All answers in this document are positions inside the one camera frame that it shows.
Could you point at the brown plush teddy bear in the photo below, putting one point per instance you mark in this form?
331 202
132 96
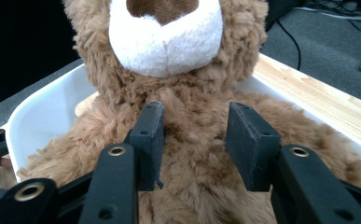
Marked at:
193 102

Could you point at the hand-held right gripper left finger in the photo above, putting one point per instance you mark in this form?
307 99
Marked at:
144 149

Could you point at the white plastic bin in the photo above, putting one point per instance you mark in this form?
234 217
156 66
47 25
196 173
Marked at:
47 115

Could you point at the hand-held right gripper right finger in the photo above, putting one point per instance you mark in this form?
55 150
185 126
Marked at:
252 149

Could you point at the black equipment base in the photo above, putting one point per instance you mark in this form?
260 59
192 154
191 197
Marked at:
280 11

